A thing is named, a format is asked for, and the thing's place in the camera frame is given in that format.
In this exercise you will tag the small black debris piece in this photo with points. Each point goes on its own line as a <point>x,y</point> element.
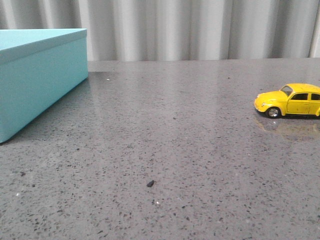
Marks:
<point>150,184</point>

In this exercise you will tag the yellow toy beetle car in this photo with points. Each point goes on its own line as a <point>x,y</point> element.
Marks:
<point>291,99</point>

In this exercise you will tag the light blue storage box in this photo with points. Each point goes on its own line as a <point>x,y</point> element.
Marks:
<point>37,68</point>

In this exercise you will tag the grey pleated curtain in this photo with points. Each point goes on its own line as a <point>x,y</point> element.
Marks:
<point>171,30</point>

